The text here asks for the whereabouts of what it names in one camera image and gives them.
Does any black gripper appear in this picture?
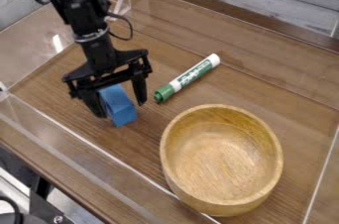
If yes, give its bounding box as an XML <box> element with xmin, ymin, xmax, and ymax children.
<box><xmin>62</xmin><ymin>34</ymin><xmax>152</xmax><ymax>118</ymax></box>

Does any blue foam block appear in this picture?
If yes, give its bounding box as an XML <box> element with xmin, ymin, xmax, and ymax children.
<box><xmin>98</xmin><ymin>84</ymin><xmax>136</xmax><ymax>127</ymax></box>

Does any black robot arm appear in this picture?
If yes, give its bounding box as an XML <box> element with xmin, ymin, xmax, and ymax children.
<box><xmin>49</xmin><ymin>0</ymin><xmax>152</xmax><ymax>118</ymax></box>

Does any brown wooden bowl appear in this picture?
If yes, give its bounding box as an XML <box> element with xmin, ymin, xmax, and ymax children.
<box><xmin>160</xmin><ymin>104</ymin><xmax>283</xmax><ymax>217</ymax></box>

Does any green whiteboard marker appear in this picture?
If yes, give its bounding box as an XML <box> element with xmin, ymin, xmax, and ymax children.
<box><xmin>153</xmin><ymin>54</ymin><xmax>221</xmax><ymax>103</ymax></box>

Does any black metal stand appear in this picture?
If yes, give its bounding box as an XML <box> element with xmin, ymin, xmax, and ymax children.
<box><xmin>0</xmin><ymin>148</ymin><xmax>74</xmax><ymax>224</ymax></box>

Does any black cable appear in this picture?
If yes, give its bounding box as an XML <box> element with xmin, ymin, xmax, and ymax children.
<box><xmin>104</xmin><ymin>12</ymin><xmax>133</xmax><ymax>42</ymax></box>

